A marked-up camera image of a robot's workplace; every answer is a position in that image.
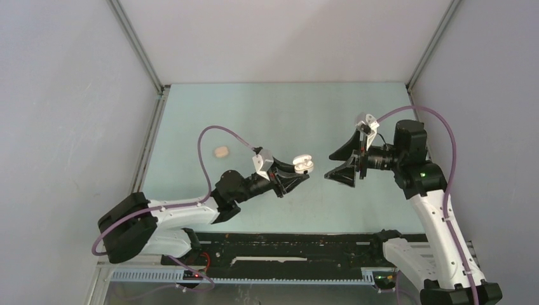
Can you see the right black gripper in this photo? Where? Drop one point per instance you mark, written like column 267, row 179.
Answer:
column 346, row 173

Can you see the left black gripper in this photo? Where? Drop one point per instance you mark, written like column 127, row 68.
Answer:
column 279, row 181

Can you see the white earbud charging case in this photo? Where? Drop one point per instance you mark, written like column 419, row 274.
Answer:
column 303, row 164

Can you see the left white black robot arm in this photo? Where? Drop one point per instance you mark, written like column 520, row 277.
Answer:
column 139, row 226

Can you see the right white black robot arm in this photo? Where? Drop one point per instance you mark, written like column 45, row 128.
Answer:
column 453, row 277

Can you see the beige earbud charging case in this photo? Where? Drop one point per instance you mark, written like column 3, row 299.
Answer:
column 221, row 152

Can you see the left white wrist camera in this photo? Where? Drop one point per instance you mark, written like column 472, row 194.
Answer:
column 263, row 160

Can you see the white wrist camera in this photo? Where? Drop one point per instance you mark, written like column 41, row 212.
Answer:
column 263, row 160
column 367, row 125

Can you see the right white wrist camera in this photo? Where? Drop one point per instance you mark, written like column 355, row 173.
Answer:
column 367, row 125

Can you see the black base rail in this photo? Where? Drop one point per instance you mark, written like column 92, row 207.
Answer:
column 304, row 256

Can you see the grey cable duct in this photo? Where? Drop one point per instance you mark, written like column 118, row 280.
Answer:
column 133, row 275

